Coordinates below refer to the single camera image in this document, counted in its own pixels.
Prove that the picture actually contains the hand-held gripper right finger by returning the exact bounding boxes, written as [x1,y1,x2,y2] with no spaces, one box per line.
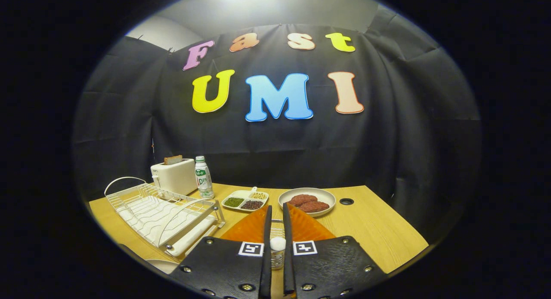
[282,202,388,299]

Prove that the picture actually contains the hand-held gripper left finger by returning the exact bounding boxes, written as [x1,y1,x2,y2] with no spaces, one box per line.
[170,204,272,299]

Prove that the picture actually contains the spoon with checked handle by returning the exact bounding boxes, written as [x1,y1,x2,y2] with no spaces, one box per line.
[269,237,287,271]

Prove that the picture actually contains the white wire dish rack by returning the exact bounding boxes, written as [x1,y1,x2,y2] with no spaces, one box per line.
[104,176,226,259]

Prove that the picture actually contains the beige round plate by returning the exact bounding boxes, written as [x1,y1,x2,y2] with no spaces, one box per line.
[146,258,179,274]

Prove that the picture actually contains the beige plate with meat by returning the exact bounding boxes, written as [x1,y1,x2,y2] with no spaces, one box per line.
[278,188,336,217]

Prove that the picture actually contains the red meat patty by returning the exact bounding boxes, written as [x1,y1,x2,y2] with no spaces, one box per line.
[288,194,318,207]
[299,200,330,213]

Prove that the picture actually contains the white divided snack tray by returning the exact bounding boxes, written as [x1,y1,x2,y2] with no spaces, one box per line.
[221,187,269,213]

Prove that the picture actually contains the white drip tray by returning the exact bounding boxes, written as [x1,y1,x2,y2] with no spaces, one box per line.
[117,198,216,256]

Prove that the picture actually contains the small plastic drink bottle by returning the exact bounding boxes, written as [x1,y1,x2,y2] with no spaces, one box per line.
[195,156,215,200]

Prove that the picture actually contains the white toaster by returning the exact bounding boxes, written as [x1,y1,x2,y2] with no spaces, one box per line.
[150,158,198,196]

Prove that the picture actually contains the black backdrop cloth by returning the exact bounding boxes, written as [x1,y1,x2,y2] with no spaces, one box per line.
[71,0,482,244]

